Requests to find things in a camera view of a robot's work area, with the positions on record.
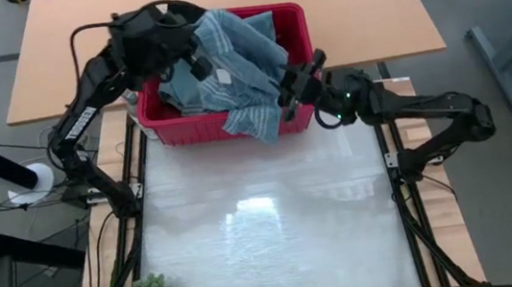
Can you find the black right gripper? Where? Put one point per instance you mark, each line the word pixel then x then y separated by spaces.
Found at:
pixel 307 87

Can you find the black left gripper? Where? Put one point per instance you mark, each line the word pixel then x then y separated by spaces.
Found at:
pixel 166 38

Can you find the striped blue-green towel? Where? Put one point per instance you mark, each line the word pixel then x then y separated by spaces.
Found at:
pixel 238 68

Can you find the red plastic bin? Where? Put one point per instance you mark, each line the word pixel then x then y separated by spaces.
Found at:
pixel 191 129

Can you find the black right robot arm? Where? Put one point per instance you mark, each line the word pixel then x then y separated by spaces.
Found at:
pixel 425 105

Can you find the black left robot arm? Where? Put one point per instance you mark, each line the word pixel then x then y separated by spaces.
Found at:
pixel 82 122

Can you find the clear spray bottle grey trigger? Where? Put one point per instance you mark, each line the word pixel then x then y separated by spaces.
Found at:
pixel 131 100

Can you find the light wooden desk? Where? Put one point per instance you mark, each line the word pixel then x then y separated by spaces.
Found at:
pixel 367 15

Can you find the grey metal table leg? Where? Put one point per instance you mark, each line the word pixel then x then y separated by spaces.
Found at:
pixel 493 65

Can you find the white round stand base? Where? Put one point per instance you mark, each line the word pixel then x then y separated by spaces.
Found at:
pixel 45 182

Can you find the black stand pole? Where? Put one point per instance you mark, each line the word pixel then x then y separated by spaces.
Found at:
pixel 12 168

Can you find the black desk beam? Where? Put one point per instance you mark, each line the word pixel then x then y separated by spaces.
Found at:
pixel 36 250

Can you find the silver metal bracket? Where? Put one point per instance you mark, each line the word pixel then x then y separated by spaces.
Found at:
pixel 391 159
pixel 434 160

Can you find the black aluminium table frame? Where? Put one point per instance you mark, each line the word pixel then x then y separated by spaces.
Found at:
pixel 415 241

